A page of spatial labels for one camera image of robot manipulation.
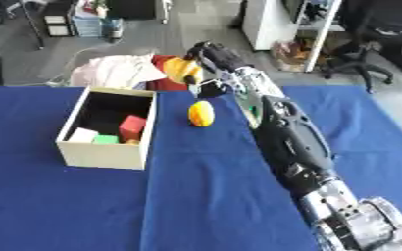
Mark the white cabinet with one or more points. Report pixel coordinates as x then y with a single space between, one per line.
267 23

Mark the red and yellow bag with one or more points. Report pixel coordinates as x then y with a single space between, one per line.
173 70

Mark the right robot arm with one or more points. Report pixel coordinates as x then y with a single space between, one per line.
293 137

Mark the clear plastic bag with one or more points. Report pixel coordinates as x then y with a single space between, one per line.
290 54

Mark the yellow toy fruit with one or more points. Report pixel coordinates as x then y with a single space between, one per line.
201 113

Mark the tan cardboard box black inside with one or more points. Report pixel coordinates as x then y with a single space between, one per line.
104 156

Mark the green block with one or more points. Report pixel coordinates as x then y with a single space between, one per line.
105 140

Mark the black tripod leg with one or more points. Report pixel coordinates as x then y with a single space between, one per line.
34 26

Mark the pale pink cloth pile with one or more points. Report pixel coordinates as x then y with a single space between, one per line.
116 71

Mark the black drawer unit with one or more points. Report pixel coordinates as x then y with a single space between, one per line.
58 18

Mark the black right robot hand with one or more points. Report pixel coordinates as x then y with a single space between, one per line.
219 58

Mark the blue storage bin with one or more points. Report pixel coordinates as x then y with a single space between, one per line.
95 26

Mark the white shelf frame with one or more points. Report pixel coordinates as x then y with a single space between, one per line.
323 32

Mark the red block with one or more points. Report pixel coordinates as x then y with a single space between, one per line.
132 126

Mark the black office chair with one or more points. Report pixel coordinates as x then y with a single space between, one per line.
376 36

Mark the white block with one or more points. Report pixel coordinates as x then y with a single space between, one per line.
83 136

